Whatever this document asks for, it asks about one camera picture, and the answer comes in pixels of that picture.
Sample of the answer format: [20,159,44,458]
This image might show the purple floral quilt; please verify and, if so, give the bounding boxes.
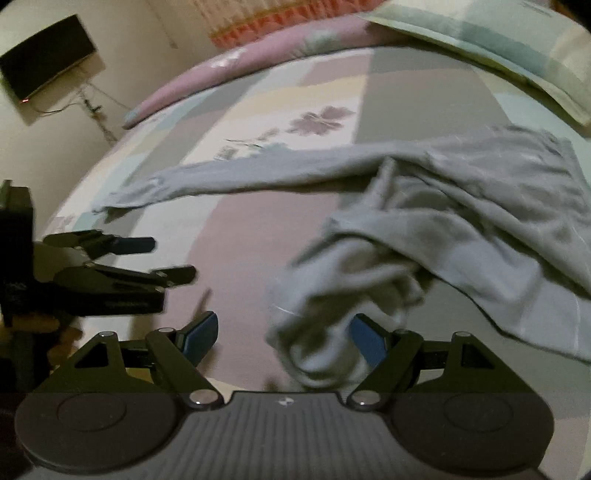
[122,14,384,130]

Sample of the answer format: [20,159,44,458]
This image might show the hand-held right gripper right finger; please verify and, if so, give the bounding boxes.
[346,313,523,411]

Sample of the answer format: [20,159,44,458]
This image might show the grey printed pants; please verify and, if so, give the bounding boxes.
[92,124,591,388]

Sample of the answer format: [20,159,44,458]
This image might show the patterned orange curtain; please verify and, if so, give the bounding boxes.
[194,0,393,47]

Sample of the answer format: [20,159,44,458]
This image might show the black wall cables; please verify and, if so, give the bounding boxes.
[28,83,132,141]

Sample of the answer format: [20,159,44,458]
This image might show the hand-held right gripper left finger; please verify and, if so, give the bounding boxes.
[51,311,222,411]

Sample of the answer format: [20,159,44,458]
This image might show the black wall television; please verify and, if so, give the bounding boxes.
[0,14,99,104]

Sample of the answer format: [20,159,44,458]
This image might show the checked green pillow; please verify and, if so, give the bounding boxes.
[358,0,591,137]

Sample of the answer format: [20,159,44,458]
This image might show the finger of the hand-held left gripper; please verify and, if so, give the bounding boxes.
[42,230,156,260]
[53,264,198,318]

